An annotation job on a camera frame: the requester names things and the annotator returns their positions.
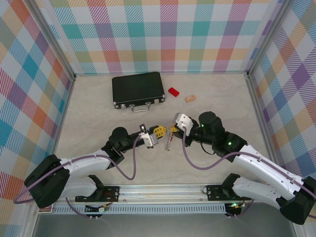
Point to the grey metal shelf panel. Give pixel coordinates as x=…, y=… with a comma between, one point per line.
x=160, y=225

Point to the aluminium frame post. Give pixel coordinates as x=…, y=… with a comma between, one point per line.
x=268, y=37
x=54, y=40

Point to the small card with picture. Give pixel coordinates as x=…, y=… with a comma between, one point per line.
x=47, y=210

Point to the aluminium side rail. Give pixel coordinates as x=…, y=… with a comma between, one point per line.
x=67, y=103
x=259, y=111

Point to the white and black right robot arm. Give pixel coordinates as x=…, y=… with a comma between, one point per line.
x=261, y=165

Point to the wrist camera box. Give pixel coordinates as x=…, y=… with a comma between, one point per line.
x=183, y=121
x=150, y=141

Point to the red rectangular block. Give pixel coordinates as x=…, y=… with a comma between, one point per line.
x=173, y=91

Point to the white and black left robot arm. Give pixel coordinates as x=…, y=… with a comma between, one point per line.
x=84, y=161

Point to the metal keyring band red sleeve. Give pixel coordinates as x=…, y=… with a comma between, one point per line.
x=169, y=139

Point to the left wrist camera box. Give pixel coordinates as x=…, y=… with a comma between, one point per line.
x=150, y=141

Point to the aluminium back rail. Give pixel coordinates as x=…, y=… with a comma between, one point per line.
x=197, y=72

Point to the aluminium mounting rail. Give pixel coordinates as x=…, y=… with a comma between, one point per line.
x=160, y=195

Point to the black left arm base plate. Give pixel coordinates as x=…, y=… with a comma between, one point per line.
x=112, y=193

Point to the small tan block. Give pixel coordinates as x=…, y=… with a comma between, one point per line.
x=190, y=98

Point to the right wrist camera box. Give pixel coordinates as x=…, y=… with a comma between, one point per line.
x=183, y=121

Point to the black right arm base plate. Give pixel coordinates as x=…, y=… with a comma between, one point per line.
x=214, y=192

